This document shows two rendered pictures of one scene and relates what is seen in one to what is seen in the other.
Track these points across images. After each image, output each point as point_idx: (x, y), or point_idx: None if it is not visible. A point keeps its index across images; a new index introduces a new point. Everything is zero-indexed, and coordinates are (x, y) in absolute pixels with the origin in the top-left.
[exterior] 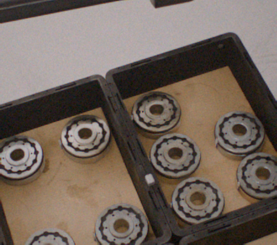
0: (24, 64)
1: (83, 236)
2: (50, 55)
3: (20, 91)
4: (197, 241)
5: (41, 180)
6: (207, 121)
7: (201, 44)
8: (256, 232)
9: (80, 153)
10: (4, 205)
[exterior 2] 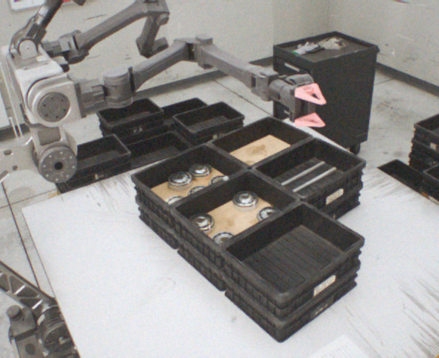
0: (135, 305)
1: (253, 214)
2: (125, 294)
3: (157, 300)
4: None
5: None
6: (174, 194)
7: (141, 182)
8: None
9: (212, 219)
10: None
